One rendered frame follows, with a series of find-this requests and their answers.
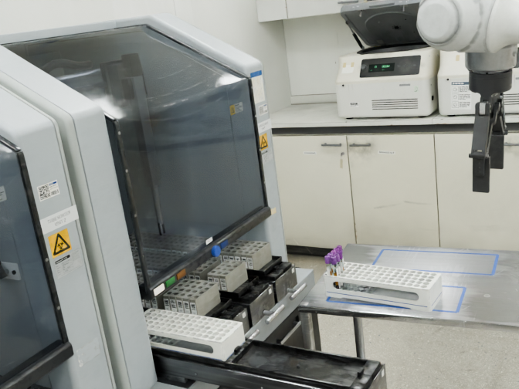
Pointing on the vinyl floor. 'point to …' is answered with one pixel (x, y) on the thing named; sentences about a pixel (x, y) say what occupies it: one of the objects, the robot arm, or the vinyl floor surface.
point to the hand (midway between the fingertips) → (488, 174)
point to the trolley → (401, 260)
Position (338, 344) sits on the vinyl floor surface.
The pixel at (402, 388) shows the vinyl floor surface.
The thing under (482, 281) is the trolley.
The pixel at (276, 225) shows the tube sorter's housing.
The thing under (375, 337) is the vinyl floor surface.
